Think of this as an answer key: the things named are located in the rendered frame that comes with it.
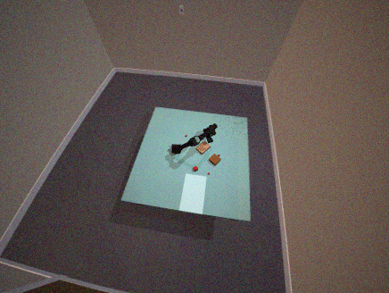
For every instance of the brown rectangular block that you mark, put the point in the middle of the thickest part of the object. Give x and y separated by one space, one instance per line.
214 159

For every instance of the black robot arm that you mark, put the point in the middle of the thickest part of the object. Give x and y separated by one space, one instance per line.
192 142

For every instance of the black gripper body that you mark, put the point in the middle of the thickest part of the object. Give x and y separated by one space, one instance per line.
209 139

